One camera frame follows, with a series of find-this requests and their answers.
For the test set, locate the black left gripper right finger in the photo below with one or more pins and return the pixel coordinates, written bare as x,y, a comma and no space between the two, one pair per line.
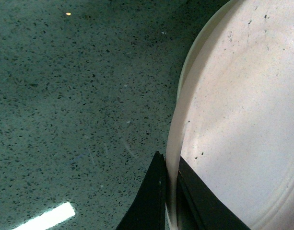
197,206

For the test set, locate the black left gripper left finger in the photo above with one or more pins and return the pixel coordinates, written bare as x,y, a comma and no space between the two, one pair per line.
147,212

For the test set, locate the cream white plate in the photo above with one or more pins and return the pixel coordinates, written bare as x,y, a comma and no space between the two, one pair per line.
234,118

